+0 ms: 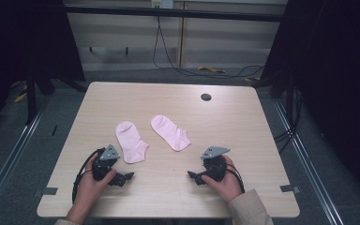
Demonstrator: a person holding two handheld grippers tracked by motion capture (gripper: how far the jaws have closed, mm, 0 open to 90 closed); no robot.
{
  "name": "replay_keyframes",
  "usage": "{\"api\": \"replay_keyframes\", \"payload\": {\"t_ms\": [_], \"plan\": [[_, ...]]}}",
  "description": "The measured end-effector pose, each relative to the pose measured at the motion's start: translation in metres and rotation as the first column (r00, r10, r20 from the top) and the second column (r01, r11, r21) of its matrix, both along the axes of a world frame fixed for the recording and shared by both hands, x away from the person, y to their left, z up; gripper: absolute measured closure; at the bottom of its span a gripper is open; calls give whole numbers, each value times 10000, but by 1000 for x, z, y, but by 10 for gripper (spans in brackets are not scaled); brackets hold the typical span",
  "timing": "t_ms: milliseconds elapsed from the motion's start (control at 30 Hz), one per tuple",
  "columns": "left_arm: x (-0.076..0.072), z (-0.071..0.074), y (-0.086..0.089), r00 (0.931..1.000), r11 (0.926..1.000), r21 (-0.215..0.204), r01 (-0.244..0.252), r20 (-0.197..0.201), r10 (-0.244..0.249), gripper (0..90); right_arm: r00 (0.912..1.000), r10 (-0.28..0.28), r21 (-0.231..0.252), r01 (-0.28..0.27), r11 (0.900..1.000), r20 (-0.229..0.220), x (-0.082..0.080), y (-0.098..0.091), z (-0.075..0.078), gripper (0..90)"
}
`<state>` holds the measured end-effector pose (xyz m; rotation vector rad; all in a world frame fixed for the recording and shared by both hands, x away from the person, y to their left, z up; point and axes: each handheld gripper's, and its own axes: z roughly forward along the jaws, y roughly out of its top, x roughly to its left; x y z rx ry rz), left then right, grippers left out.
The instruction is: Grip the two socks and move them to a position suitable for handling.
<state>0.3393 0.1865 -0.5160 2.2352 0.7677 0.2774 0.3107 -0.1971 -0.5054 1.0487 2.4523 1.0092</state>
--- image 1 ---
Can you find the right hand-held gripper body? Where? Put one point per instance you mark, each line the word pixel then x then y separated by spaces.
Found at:
pixel 215 164

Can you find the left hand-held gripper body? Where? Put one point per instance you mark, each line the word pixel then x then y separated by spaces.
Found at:
pixel 105 159

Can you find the pink sock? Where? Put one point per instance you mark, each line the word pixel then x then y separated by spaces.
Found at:
pixel 130 141
pixel 170 132

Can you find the person's right hand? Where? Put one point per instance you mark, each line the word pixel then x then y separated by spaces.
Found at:
pixel 228 187

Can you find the person's left hand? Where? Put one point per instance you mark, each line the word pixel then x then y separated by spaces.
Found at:
pixel 89 192

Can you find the grey tape strip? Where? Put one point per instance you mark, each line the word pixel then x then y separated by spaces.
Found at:
pixel 290 188
pixel 50 191

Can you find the round grey table grommet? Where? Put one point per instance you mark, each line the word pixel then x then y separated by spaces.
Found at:
pixel 206 97

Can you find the black metal stand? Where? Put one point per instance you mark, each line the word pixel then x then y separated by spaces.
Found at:
pixel 31 100

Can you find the yellow tool on floor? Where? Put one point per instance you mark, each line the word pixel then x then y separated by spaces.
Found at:
pixel 209 68

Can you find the yellow floor scrap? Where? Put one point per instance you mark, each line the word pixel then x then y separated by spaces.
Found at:
pixel 21 97

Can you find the black curtain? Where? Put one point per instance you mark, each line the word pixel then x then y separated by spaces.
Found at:
pixel 334 78
pixel 18 40

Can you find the black horizontal bar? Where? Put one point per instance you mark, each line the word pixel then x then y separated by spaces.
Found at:
pixel 175 13

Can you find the aluminium floor rail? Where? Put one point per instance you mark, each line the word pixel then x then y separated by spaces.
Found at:
pixel 307 162
pixel 11 157

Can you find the white wall socket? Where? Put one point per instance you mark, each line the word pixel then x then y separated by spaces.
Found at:
pixel 162 3

